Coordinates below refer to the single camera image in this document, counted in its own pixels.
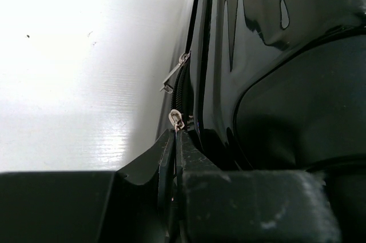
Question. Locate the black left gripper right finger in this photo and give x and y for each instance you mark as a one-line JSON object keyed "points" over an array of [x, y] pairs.
{"points": [[249, 206]]}

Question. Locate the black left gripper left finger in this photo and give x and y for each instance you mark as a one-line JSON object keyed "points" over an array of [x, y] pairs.
{"points": [[86, 206]]}

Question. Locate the black white space suitcase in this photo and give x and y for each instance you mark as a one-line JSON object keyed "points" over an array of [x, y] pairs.
{"points": [[278, 85]]}

